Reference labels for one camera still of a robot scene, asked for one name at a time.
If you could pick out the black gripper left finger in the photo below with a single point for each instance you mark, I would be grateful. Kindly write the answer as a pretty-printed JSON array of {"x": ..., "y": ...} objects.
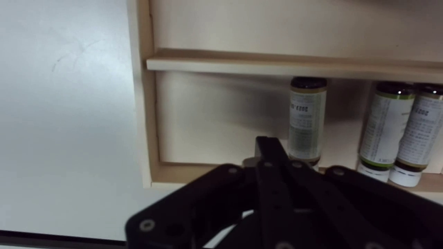
[{"x": 230, "y": 208}]

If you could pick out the two-compartment wooden box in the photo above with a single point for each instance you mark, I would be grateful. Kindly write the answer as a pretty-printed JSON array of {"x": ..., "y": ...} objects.
[{"x": 207, "y": 119}]

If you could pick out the white label bottle black cap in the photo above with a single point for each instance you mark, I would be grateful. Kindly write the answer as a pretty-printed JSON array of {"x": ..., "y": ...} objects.
[
  {"x": 306, "y": 119},
  {"x": 382, "y": 129},
  {"x": 422, "y": 133}
]

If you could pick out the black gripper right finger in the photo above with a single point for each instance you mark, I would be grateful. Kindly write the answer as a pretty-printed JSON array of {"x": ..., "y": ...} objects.
[{"x": 368, "y": 216}]

